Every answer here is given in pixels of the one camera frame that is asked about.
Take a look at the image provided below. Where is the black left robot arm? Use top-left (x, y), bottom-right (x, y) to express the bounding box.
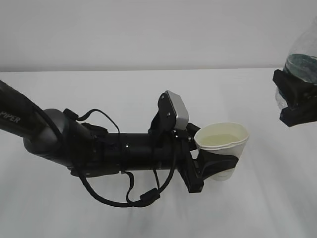
top-left (0, 82), bottom-right (238, 193)

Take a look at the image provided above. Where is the white paper cup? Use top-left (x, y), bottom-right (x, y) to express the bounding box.
top-left (194, 121), bottom-right (250, 181)

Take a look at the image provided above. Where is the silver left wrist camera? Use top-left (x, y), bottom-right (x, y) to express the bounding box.
top-left (148, 90), bottom-right (190, 134)

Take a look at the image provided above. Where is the clear green-label water bottle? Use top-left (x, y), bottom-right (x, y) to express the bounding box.
top-left (274, 18), bottom-right (317, 110)

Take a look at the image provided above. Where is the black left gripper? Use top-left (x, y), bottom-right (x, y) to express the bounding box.
top-left (171, 122), bottom-right (239, 193)

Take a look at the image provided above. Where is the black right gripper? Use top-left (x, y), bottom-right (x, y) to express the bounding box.
top-left (273, 69), bottom-right (317, 127)

